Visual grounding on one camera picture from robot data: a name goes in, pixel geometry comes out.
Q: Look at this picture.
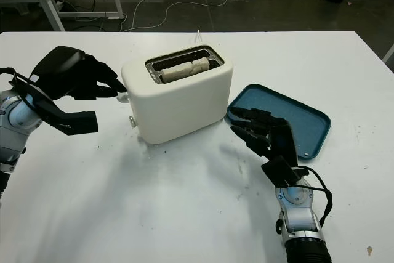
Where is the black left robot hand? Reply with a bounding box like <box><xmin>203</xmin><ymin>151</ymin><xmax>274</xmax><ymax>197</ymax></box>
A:
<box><xmin>30</xmin><ymin>46</ymin><xmax>127</xmax><ymax>101</ymax></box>

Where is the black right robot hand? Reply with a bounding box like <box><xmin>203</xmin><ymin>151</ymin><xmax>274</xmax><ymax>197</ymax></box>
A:
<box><xmin>230</xmin><ymin>106</ymin><xmax>299</xmax><ymax>168</ymax></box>

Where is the white bread slice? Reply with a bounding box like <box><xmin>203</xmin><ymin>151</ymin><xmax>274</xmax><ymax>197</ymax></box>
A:
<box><xmin>161</xmin><ymin>56</ymin><xmax>211</xmax><ymax>84</ymax></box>

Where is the blue plastic tray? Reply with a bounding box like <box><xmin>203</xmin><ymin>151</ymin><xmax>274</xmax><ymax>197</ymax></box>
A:
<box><xmin>227</xmin><ymin>83</ymin><xmax>332</xmax><ymax>161</ymax></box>

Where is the white two-slot toaster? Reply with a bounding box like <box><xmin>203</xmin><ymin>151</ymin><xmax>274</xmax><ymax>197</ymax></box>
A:
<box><xmin>120</xmin><ymin>44</ymin><xmax>234</xmax><ymax>145</ymax></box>

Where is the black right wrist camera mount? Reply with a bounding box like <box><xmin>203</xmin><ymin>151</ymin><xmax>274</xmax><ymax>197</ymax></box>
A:
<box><xmin>260</xmin><ymin>155</ymin><xmax>308</xmax><ymax>188</ymax></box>

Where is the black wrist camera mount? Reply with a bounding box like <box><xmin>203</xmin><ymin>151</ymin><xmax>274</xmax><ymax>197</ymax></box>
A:
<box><xmin>260</xmin><ymin>155</ymin><xmax>308</xmax><ymax>188</ymax></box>
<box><xmin>9</xmin><ymin>71</ymin><xmax>100</xmax><ymax>136</ymax></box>

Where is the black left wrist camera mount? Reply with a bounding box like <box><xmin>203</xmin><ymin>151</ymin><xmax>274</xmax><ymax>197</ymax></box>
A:
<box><xmin>9</xmin><ymin>71</ymin><xmax>100</xmax><ymax>136</ymax></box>

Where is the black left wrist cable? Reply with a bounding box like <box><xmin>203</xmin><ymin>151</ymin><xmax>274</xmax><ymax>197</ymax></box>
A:
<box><xmin>0</xmin><ymin>67</ymin><xmax>34</xmax><ymax>107</ymax></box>

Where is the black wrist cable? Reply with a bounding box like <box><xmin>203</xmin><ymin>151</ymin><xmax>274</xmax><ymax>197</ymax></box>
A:
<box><xmin>286</xmin><ymin>166</ymin><xmax>334</xmax><ymax>227</ymax></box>
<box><xmin>0</xmin><ymin>67</ymin><xmax>34</xmax><ymax>107</ymax></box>

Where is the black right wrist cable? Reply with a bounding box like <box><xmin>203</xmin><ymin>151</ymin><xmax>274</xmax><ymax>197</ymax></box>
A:
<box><xmin>286</xmin><ymin>166</ymin><xmax>334</xmax><ymax>227</ymax></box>

